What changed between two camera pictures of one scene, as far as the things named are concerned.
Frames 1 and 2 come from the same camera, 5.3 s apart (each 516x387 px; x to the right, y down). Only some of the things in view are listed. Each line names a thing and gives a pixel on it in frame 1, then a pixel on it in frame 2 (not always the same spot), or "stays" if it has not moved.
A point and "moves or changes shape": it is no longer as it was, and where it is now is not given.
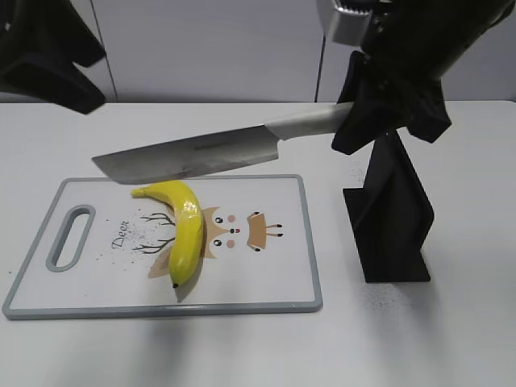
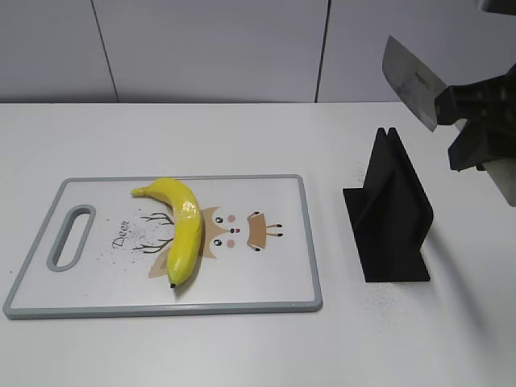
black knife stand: [390, 215] stays
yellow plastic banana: [188, 227] stays
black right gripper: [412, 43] → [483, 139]
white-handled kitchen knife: [133, 167] moves or changes shape
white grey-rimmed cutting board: [98, 251] stays
